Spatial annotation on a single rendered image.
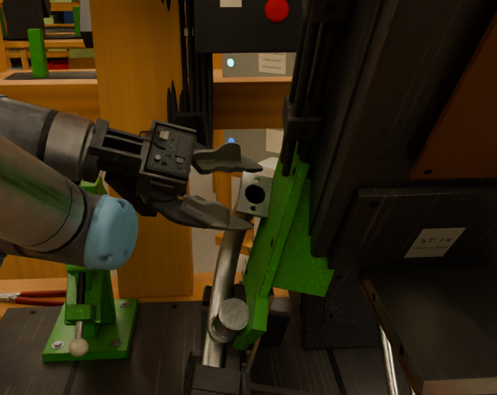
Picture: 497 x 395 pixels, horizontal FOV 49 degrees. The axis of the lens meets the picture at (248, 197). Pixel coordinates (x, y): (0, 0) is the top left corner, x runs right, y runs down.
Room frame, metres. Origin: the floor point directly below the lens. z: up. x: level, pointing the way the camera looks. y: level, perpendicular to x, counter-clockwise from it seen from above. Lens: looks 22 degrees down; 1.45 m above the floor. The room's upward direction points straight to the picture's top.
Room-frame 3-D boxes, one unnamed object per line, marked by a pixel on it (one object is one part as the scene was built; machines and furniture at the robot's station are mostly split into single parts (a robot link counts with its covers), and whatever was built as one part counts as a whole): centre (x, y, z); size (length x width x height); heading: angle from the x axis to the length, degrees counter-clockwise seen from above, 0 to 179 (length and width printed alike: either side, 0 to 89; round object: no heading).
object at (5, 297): (0.90, 0.42, 0.89); 0.16 x 0.05 x 0.01; 88
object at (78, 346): (0.69, 0.25, 0.96); 0.06 x 0.03 x 0.06; 4
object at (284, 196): (0.61, -0.06, 1.17); 0.13 x 0.12 x 0.20; 94
